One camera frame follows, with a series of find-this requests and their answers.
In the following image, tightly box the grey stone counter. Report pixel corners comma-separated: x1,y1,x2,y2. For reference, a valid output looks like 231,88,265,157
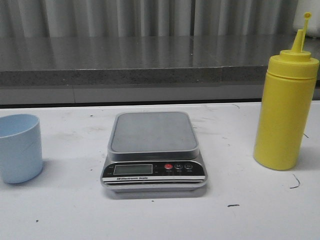
0,34,320,106

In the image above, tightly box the white appliance in background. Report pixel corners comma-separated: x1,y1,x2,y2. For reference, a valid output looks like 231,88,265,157
292,0,320,39

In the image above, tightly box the silver digital kitchen scale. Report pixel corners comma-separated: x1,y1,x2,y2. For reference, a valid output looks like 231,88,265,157
100,111,208,193

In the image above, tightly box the light blue plastic cup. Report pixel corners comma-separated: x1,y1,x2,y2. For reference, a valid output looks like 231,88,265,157
0,114,43,184

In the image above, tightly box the yellow squeeze bottle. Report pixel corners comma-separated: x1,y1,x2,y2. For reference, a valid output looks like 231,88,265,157
253,12,320,171

